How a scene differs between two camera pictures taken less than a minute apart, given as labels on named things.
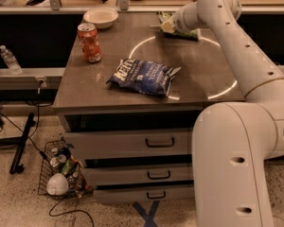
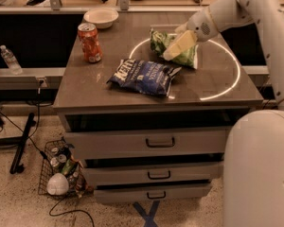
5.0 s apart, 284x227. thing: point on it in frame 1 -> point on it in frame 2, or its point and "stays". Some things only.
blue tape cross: [149, 220] stays
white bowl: [102, 18] stays
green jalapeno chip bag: [167, 24] -> [160, 40]
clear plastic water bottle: [10, 61] stays
